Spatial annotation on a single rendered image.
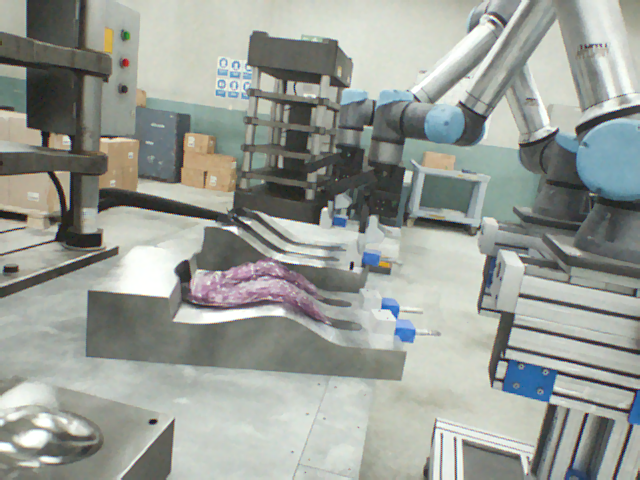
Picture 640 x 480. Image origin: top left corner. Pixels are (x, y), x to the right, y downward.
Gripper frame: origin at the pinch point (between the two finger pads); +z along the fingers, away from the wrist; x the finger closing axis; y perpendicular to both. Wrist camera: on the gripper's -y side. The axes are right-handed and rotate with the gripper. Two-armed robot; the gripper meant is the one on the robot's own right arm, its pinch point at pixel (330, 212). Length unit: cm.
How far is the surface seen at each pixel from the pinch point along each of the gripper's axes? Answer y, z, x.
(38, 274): -57, 17, -48
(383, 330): 21, 9, -59
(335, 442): 18, 15, -84
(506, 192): 164, 30, 620
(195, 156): -318, 45, 583
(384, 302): 20, 8, -46
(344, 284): 10.9, 9.4, -36.0
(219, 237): -19.5, 3.9, -36.0
